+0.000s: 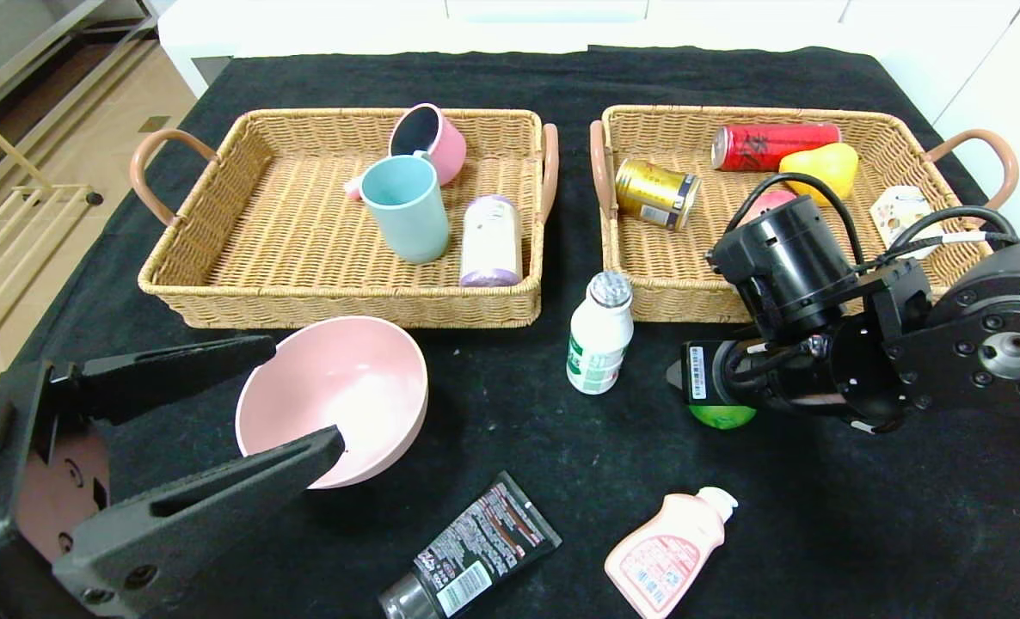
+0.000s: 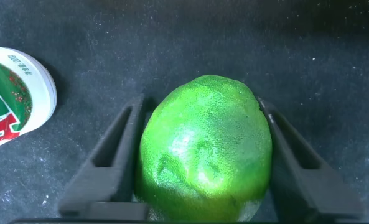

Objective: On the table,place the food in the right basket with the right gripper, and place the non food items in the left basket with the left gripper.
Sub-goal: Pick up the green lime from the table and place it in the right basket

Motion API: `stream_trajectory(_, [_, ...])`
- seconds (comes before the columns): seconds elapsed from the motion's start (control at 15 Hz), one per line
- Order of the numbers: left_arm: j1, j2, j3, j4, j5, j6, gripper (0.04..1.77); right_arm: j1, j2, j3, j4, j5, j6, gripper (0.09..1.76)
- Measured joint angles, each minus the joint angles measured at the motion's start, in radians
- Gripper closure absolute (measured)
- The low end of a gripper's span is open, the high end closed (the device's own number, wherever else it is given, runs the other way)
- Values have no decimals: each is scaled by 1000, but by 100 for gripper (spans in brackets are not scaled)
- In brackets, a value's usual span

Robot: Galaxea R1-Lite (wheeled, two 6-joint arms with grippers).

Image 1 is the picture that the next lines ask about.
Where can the small floor socket cover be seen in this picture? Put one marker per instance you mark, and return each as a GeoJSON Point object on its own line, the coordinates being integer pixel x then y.
{"type": "Point", "coordinates": [156, 125]}

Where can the black cosmetic tube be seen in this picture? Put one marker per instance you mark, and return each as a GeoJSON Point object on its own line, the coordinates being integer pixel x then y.
{"type": "Point", "coordinates": [476, 546]}

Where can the pink bowl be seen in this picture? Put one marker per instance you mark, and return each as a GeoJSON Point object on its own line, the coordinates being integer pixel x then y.
{"type": "Point", "coordinates": [338, 387]}

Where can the gold drink can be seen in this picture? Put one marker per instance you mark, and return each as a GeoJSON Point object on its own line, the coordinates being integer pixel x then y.
{"type": "Point", "coordinates": [648, 193]}

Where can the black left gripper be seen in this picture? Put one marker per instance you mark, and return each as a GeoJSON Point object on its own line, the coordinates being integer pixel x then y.
{"type": "Point", "coordinates": [35, 447]}

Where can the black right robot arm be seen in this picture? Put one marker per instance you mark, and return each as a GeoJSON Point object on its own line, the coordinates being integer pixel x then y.
{"type": "Point", "coordinates": [992, 344]}

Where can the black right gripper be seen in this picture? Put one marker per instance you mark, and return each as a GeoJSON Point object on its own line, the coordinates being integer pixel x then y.
{"type": "Point", "coordinates": [697, 372]}

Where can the white milk drink bottle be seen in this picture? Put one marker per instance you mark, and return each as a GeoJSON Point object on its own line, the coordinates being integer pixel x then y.
{"type": "Point", "coordinates": [600, 344]}

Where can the green lime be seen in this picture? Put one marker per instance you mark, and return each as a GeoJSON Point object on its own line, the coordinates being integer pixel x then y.
{"type": "Point", "coordinates": [721, 419]}

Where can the pink lotion bottle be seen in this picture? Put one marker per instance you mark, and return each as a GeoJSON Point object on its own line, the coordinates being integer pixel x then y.
{"type": "Point", "coordinates": [665, 554]}

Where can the pink mug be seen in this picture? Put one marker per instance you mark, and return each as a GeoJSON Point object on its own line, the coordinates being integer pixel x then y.
{"type": "Point", "coordinates": [450, 148]}

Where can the red peach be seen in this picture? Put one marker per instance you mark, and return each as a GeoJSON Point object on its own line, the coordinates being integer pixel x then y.
{"type": "Point", "coordinates": [772, 202]}

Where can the black tablecloth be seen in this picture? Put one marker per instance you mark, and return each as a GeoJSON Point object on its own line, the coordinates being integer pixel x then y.
{"type": "Point", "coordinates": [510, 430]}

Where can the gray metal shelf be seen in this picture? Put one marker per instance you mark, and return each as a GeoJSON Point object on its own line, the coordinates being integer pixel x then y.
{"type": "Point", "coordinates": [46, 34]}

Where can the red soda can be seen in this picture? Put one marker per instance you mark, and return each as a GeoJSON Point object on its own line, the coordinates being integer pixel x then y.
{"type": "Point", "coordinates": [759, 146]}

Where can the small white carton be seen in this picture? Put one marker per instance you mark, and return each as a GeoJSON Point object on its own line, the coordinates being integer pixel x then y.
{"type": "Point", "coordinates": [897, 211]}

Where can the white table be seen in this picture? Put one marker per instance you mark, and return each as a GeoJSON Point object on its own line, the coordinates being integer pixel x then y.
{"type": "Point", "coordinates": [390, 30]}

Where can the teal plastic cup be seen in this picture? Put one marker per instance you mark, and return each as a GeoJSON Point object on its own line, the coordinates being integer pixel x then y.
{"type": "Point", "coordinates": [408, 219]}

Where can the yellow pear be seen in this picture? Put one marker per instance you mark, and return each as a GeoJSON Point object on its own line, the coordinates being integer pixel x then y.
{"type": "Point", "coordinates": [832, 163]}

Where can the white bottle with purple base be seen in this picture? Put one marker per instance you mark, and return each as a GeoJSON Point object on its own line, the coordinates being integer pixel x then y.
{"type": "Point", "coordinates": [491, 245]}

